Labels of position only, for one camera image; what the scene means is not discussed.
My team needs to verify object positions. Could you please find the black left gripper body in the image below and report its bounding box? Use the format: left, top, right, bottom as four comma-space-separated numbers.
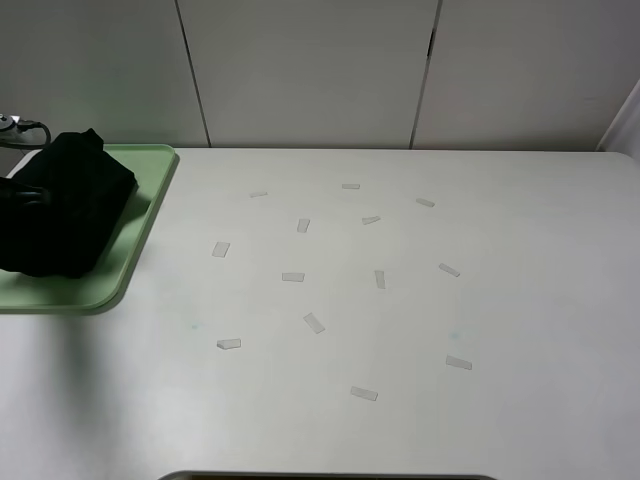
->
1, 177, 50, 206

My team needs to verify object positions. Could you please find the black short sleeve t-shirt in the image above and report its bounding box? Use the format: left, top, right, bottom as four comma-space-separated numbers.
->
1, 129, 138, 279

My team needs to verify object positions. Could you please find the light green plastic tray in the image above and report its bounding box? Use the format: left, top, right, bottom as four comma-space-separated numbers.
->
1, 144, 179, 315

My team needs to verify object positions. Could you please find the clear tape piece lower left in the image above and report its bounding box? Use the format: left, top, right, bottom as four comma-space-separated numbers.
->
216, 338, 242, 350

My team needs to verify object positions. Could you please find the clear tape piece lower middle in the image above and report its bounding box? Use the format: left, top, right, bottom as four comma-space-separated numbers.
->
282, 272, 305, 282

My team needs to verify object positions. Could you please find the clear tape piece by shirt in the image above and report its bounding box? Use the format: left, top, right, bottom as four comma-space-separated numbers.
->
303, 313, 325, 334

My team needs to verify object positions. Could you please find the clear tape piece centre right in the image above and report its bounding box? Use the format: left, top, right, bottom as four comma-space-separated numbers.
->
362, 216, 381, 225

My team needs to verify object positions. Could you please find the clear tape piece far right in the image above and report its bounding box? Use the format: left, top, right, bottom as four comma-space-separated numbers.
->
416, 198, 435, 208

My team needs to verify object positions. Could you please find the clear tape piece bottom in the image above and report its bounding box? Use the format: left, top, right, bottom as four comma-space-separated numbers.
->
350, 386, 378, 402

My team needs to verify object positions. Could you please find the clear tape piece lower right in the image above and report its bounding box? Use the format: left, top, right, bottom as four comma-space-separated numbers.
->
446, 355, 472, 370

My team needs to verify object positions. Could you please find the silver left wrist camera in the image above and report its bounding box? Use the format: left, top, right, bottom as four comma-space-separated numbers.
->
0, 114, 33, 134

